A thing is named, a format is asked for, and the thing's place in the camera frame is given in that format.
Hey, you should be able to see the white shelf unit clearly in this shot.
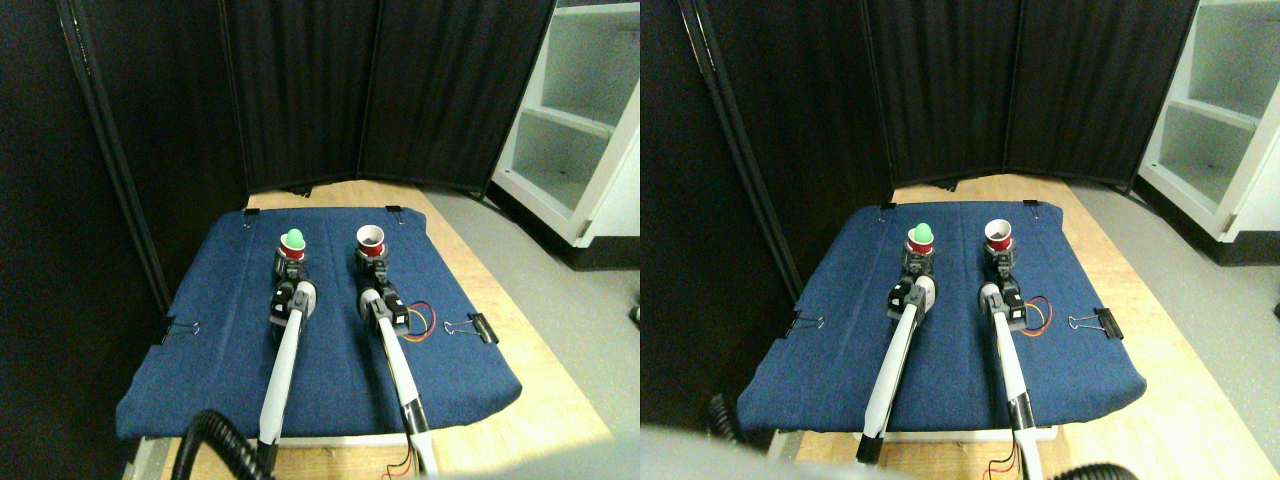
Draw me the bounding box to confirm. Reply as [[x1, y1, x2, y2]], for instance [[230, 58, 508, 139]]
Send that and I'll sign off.
[[1137, 0, 1280, 246], [489, 0, 640, 251]]

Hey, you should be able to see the black ribbed hose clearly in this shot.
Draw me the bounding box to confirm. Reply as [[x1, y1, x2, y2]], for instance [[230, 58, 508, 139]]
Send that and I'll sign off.
[[170, 410, 276, 480], [707, 394, 749, 443], [1062, 462, 1136, 480]]

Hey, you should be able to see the orange wire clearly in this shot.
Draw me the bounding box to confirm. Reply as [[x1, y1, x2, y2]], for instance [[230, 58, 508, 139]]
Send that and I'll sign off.
[[403, 303, 438, 343], [1020, 297, 1053, 336]]

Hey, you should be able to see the curtain stand pole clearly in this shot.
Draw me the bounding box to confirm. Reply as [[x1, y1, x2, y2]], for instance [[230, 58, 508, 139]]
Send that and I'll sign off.
[[55, 0, 173, 313], [680, 0, 807, 301]]

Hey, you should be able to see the dark blue cloth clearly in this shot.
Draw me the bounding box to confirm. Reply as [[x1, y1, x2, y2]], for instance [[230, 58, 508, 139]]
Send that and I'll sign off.
[[115, 207, 523, 441], [738, 203, 1147, 434]]

